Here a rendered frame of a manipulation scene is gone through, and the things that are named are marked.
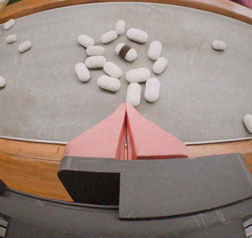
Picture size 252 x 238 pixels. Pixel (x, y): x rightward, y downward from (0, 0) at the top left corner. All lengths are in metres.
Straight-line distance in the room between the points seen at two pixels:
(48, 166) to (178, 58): 0.27
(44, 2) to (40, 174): 0.36
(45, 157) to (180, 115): 0.21
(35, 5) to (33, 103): 0.25
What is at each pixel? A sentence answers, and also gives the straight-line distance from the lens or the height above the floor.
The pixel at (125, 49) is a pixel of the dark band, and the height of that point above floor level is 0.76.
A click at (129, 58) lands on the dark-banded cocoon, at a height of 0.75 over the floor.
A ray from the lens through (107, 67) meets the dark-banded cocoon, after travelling 0.25.
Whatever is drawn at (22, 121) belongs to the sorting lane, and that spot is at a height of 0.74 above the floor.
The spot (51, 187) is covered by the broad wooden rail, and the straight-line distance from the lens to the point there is 0.24.
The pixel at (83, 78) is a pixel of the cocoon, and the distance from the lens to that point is 0.25.
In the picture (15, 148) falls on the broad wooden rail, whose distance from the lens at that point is 0.29.
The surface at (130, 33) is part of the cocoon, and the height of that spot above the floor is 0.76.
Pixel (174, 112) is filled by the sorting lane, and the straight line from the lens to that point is 0.25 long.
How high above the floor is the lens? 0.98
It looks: 76 degrees down
